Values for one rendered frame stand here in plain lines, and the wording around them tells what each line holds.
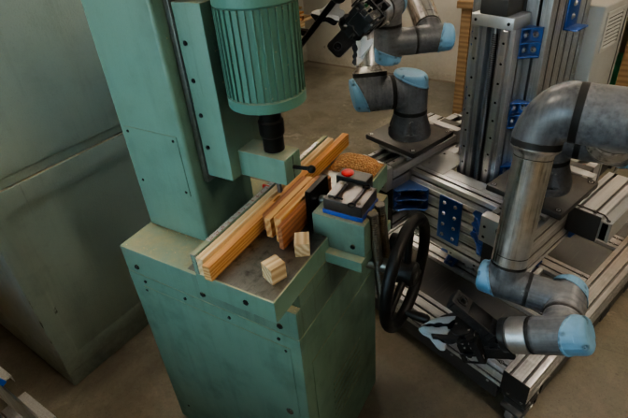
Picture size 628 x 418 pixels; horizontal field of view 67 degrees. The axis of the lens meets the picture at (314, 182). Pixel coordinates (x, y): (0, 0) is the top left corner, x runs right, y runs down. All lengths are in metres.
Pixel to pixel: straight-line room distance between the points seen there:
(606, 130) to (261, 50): 0.64
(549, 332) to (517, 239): 0.19
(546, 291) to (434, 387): 0.93
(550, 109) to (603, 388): 1.35
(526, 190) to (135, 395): 1.62
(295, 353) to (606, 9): 1.33
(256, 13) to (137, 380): 1.59
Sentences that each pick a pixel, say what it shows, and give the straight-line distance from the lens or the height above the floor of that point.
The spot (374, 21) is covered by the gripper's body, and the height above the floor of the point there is 1.33.
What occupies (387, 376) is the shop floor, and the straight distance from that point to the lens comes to 1.97.
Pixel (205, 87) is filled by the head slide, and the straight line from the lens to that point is 1.10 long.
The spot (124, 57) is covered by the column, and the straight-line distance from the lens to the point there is 1.19.
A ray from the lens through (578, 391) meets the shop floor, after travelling 2.08.
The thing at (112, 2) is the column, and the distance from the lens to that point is 1.15.
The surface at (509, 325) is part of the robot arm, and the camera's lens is 1.08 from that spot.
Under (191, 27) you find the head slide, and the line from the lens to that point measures 1.06.
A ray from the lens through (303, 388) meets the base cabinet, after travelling 1.31.
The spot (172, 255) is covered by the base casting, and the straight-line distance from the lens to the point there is 1.32.
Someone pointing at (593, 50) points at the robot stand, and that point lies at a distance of 1.77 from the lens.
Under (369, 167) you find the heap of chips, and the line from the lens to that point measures 1.34.
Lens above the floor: 1.60
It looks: 32 degrees down
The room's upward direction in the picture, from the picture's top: 5 degrees counter-clockwise
